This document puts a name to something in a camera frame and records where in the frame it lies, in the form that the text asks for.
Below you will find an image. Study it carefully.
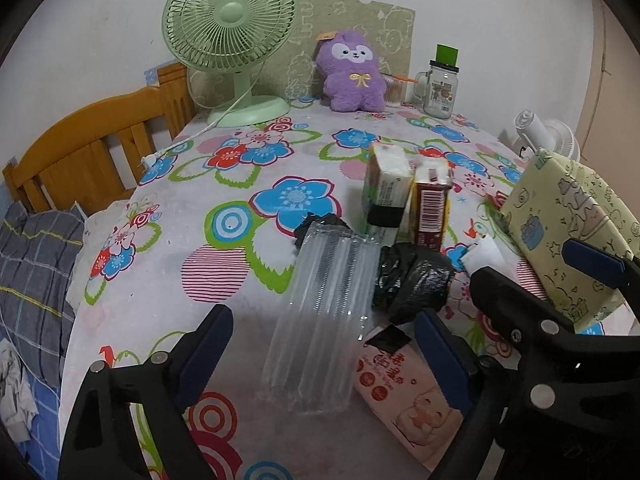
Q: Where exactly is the pink wet wipes pack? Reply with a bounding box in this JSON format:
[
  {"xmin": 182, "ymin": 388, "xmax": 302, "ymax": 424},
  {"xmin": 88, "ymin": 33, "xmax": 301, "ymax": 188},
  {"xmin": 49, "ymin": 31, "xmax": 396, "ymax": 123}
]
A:
[{"xmin": 354, "ymin": 342, "xmax": 463, "ymax": 471}]

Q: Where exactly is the black plastic bag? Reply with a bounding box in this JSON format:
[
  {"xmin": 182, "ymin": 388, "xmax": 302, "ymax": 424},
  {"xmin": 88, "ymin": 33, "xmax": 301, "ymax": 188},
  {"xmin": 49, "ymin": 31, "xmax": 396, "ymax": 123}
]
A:
[{"xmin": 372, "ymin": 243, "xmax": 456, "ymax": 325}]

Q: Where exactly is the yellow tissue pack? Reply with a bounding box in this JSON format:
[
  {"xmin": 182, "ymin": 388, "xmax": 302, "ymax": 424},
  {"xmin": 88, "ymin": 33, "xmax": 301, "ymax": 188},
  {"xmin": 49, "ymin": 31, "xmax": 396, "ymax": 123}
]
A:
[{"xmin": 410, "ymin": 158, "xmax": 452, "ymax": 252}]

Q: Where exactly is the green tissue pack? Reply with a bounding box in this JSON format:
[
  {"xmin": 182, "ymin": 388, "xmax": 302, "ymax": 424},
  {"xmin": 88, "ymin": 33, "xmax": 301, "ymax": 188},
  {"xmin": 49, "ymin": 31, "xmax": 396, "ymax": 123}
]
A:
[{"xmin": 362, "ymin": 142, "xmax": 413, "ymax": 229}]

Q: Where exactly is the yellow cartoon fabric storage box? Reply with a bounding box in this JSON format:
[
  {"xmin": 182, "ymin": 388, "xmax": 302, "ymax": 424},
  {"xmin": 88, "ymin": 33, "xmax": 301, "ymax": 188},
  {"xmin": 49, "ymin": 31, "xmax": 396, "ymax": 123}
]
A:
[{"xmin": 499, "ymin": 148, "xmax": 640, "ymax": 334}]

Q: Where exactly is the beige door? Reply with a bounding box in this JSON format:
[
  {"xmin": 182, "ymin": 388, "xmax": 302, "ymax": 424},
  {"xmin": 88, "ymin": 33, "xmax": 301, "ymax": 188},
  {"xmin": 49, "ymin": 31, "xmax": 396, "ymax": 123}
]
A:
[{"xmin": 576, "ymin": 0, "xmax": 640, "ymax": 214}]

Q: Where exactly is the white standing fan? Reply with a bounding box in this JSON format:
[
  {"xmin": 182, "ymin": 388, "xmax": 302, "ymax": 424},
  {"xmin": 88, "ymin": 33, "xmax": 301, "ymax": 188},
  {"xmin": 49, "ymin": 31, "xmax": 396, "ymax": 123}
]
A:
[{"xmin": 514, "ymin": 110, "xmax": 580, "ymax": 162}]

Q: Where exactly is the grey plaid pillow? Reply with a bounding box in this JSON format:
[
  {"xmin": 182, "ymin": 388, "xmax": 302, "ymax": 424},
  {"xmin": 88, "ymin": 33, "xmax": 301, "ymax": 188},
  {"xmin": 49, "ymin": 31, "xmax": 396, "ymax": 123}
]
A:
[{"xmin": 1, "ymin": 202, "xmax": 85, "ymax": 390}]

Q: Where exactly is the glass mason jar green lid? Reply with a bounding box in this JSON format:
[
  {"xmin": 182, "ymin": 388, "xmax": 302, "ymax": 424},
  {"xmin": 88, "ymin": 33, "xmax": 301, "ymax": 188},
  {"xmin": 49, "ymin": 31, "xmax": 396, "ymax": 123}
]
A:
[{"xmin": 412, "ymin": 44, "xmax": 459, "ymax": 119}]

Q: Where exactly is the floral tablecloth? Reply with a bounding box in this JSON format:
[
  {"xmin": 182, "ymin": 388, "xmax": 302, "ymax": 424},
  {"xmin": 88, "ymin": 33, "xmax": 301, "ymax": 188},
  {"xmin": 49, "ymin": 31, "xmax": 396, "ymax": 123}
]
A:
[{"xmin": 58, "ymin": 99, "xmax": 539, "ymax": 479}]

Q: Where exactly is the small toothpick jar orange lid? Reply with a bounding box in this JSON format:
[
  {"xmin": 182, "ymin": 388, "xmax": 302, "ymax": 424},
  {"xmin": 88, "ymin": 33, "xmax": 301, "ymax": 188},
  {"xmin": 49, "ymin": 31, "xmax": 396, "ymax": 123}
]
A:
[{"xmin": 383, "ymin": 74, "xmax": 416, "ymax": 107}]

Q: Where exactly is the wooden bed headboard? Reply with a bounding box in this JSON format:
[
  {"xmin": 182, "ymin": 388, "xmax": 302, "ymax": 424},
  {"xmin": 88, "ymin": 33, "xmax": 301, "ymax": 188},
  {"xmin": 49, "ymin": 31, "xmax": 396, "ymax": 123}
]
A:
[{"xmin": 2, "ymin": 62, "xmax": 196, "ymax": 214}]

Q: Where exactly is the purple plush toy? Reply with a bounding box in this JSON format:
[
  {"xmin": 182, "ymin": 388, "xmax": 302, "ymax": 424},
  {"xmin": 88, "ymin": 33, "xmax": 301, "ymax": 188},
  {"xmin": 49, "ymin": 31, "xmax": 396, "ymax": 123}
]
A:
[{"xmin": 316, "ymin": 29, "xmax": 386, "ymax": 113}]

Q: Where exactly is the green patterned board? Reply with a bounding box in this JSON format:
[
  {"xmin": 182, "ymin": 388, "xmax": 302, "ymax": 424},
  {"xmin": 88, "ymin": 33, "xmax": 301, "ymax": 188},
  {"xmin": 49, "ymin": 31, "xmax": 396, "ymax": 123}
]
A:
[{"xmin": 186, "ymin": 0, "xmax": 418, "ymax": 111}]

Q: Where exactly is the green desk fan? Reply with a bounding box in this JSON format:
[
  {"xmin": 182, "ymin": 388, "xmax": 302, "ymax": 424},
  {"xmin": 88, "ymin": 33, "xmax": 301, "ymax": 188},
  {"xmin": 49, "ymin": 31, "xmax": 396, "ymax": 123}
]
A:
[{"xmin": 162, "ymin": 0, "xmax": 297, "ymax": 128}]

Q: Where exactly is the white fan power cable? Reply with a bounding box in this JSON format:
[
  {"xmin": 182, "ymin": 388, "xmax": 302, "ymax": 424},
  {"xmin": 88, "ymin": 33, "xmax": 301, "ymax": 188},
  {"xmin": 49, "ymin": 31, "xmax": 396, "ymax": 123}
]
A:
[{"xmin": 141, "ymin": 66, "xmax": 254, "ymax": 168}]

